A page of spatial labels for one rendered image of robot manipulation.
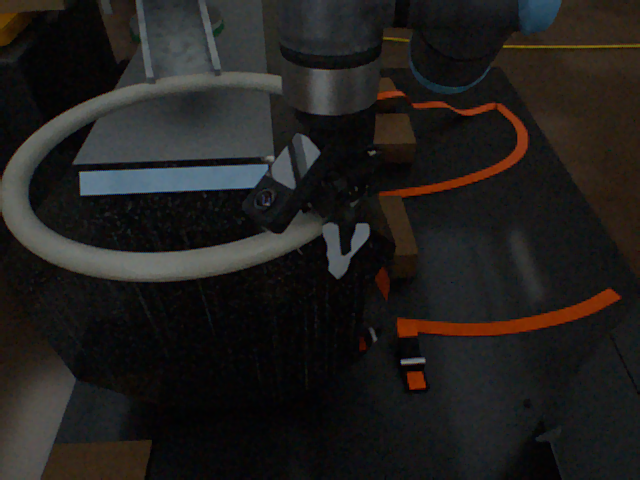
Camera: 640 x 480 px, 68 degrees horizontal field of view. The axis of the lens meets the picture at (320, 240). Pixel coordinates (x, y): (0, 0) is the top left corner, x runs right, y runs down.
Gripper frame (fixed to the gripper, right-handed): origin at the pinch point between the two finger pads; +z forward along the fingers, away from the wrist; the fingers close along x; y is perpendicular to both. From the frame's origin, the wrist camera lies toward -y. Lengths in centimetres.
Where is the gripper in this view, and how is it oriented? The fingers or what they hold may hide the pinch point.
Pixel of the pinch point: (316, 261)
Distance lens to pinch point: 57.5
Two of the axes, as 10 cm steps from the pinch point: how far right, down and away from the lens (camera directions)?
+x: -7.1, -4.6, 5.3
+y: 7.0, -4.8, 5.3
